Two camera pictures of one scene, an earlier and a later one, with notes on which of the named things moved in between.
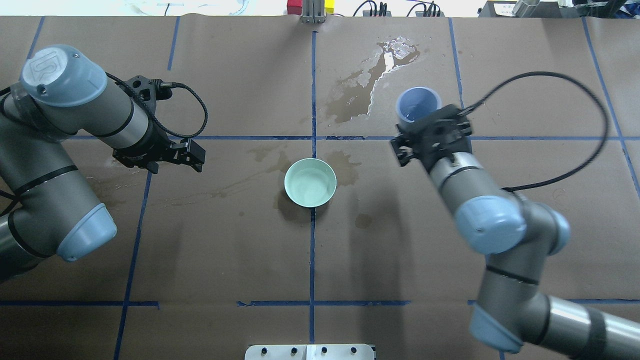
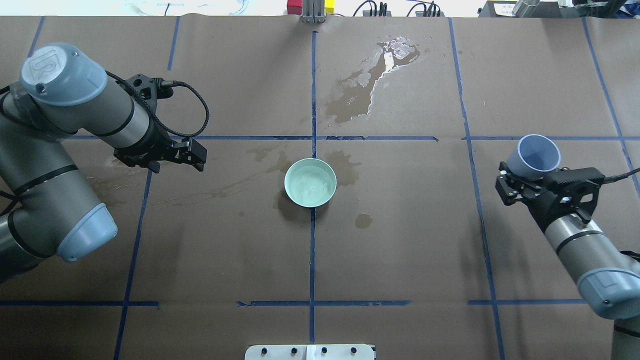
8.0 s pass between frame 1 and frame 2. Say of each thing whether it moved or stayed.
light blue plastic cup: moved
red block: stayed
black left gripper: stayed
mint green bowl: stayed
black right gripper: moved
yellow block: stayed
